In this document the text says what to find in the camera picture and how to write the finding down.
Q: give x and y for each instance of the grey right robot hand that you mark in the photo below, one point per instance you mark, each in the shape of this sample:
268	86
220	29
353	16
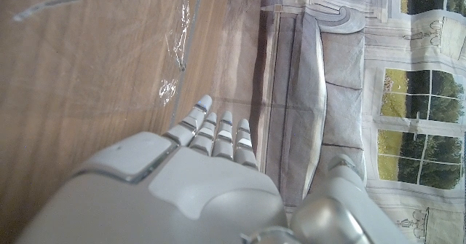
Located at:
204	196

